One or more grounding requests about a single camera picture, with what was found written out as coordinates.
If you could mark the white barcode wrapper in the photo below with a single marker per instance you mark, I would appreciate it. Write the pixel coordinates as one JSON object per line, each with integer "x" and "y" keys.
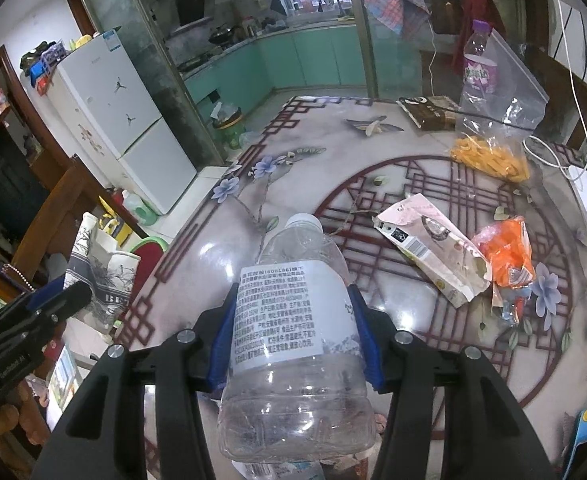
{"x": 283, "y": 471}

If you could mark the brown handbag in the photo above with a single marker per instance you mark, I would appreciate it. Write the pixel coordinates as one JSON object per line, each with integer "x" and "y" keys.
{"x": 447, "y": 12}

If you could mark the booklet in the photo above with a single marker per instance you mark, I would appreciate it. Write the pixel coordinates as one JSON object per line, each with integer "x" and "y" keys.
{"x": 63, "y": 385}

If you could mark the black range hood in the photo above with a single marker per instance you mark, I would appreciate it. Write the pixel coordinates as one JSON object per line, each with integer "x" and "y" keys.
{"x": 191, "y": 2}

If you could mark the plain wooden chair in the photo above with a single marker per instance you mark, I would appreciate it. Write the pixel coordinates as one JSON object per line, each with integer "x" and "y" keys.
{"x": 563, "y": 85}

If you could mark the kitchen faucet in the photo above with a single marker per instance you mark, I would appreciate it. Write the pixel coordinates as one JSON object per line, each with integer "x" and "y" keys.
{"x": 329, "y": 0}

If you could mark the clear plastic bottle white label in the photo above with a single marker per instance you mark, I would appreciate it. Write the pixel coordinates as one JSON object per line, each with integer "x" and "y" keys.
{"x": 288, "y": 320}

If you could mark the clear zip bag orange snacks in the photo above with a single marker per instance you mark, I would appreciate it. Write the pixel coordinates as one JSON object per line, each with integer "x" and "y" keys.
{"x": 493, "y": 160}

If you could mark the orange plastic wrapper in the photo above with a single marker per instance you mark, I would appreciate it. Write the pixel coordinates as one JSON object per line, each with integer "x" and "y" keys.
{"x": 508, "y": 255}

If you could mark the red garment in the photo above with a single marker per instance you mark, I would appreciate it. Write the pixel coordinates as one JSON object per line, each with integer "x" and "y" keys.
{"x": 478, "y": 10}

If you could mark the yellow toy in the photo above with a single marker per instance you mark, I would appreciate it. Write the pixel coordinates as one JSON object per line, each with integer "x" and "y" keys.
{"x": 113, "y": 222}

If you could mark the pink white snack bag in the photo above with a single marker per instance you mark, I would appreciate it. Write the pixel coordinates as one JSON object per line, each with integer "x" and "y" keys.
{"x": 438, "y": 255}

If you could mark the green trash can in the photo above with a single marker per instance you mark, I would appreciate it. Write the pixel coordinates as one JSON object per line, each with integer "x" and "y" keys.
{"x": 229, "y": 127}

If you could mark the teal kitchen cabinets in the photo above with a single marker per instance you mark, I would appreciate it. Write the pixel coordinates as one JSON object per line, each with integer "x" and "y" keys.
{"x": 298, "y": 60}

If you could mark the white refrigerator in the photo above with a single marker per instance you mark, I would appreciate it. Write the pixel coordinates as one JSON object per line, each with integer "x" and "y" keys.
{"x": 123, "y": 125}

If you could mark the green rimmed red basin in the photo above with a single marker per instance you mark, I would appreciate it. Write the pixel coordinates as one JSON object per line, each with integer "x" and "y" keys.
{"x": 151, "y": 247}

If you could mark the red bottle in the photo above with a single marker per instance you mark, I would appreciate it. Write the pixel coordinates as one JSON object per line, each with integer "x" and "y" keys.
{"x": 117, "y": 196}

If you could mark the white grey printed bag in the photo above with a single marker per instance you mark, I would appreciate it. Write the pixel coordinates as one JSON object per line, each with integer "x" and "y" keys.
{"x": 101, "y": 275}

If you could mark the dark brown snack packet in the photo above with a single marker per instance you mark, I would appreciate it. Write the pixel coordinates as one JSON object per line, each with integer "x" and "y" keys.
{"x": 428, "y": 112}

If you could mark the purple label plastic bottle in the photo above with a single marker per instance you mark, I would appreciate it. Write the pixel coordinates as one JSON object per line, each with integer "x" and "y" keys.
{"x": 478, "y": 75}

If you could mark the carved wooden chair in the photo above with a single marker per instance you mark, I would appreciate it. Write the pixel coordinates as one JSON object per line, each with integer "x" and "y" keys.
{"x": 53, "y": 210}

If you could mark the black wok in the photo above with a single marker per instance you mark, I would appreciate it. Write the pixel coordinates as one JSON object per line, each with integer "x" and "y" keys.
{"x": 222, "y": 34}

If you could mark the green detergent bottle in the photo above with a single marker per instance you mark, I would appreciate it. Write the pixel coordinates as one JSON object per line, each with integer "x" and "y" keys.
{"x": 141, "y": 210}

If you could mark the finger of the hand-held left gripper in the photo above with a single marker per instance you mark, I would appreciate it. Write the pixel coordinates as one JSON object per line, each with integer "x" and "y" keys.
{"x": 71, "y": 300}
{"x": 21, "y": 307}

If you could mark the person's left hand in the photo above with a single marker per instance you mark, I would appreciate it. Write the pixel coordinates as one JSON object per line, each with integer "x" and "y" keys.
{"x": 16, "y": 420}

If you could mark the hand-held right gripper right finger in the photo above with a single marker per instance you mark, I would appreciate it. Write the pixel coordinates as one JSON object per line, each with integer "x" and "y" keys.
{"x": 368, "y": 347}

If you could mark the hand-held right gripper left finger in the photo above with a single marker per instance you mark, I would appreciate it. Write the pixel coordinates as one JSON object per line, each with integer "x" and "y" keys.
{"x": 222, "y": 342}

